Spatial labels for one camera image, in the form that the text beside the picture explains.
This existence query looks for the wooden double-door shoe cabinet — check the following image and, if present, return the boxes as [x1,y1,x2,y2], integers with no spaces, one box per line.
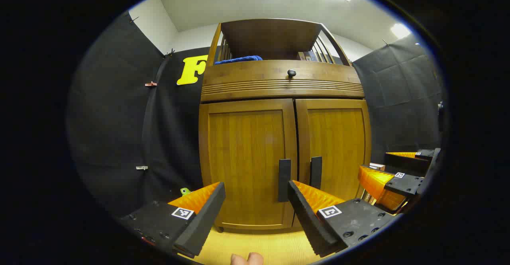
[198,18,372,234]

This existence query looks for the black door handle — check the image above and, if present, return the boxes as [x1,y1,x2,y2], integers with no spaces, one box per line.
[310,156,323,190]
[278,159,292,202]

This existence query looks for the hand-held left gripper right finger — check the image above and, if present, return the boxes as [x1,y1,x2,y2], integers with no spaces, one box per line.
[288,180,403,257]

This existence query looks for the wooden shoe cabinet door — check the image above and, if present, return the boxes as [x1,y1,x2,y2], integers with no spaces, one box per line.
[198,99,298,230]
[295,99,372,228]

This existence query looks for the small ceiling light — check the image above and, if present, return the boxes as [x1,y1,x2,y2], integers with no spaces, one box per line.
[390,23,412,39]

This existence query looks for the wooden cabinet drawer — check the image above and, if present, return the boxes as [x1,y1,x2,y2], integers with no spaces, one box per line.
[200,60,365,102]

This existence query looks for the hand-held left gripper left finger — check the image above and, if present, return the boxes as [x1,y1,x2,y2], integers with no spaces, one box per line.
[120,182,226,259]

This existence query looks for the row of books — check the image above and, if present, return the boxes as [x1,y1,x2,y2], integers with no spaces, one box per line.
[297,51,333,63]

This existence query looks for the blue cloth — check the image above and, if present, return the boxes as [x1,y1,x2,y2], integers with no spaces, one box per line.
[214,55,263,65]

